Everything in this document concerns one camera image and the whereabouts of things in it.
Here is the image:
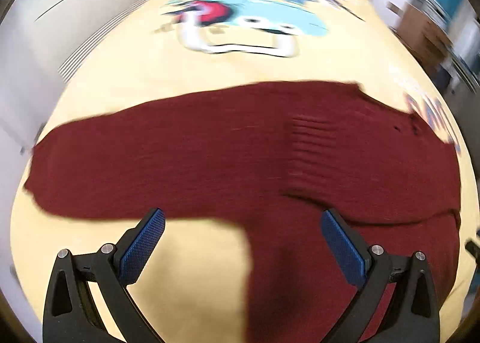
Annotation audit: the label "dark red knitted sweater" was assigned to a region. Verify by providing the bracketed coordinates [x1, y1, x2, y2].
[24, 81, 461, 342]

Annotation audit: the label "brown wooden dresser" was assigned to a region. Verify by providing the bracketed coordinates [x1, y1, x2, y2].
[393, 3, 451, 77]

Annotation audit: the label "white wardrobe doors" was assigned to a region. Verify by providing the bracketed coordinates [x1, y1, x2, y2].
[0, 0, 189, 291]

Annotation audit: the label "yellow dinosaur print bedsheet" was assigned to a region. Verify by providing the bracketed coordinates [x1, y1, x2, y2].
[10, 0, 479, 342]

